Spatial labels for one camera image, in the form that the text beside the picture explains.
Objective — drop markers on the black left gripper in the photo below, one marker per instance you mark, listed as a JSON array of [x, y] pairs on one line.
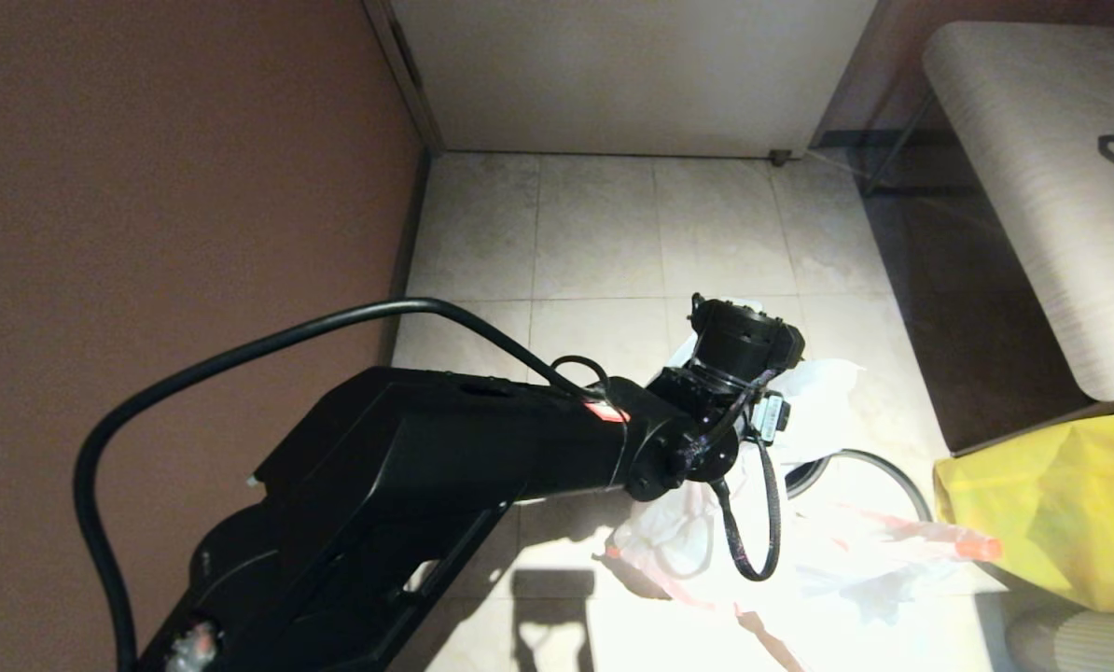
[[770, 417]]

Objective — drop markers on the black round trash bin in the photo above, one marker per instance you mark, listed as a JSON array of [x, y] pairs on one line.
[[804, 478]]

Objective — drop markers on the fresh white plastic bag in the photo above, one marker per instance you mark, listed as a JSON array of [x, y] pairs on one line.
[[669, 532]]

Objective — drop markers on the used white bin liner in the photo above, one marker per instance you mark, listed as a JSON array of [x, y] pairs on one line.
[[930, 537]]

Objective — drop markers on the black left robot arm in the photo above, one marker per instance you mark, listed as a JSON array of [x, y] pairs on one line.
[[408, 485]]

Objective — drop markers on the yellow bag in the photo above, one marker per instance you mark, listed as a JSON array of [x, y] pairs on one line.
[[1051, 523]]

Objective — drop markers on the small metal door stop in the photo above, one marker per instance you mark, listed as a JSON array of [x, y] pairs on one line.
[[780, 158]]

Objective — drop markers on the white door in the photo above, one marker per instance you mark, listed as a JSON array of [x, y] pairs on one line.
[[632, 75]]

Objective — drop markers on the dark grey baseboard strip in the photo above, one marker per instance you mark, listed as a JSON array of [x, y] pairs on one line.
[[412, 243]]

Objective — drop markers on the black metal bench frame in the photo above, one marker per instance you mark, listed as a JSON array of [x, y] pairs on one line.
[[898, 154]]

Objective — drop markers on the grey door frame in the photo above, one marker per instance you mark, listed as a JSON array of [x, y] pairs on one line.
[[408, 75]]

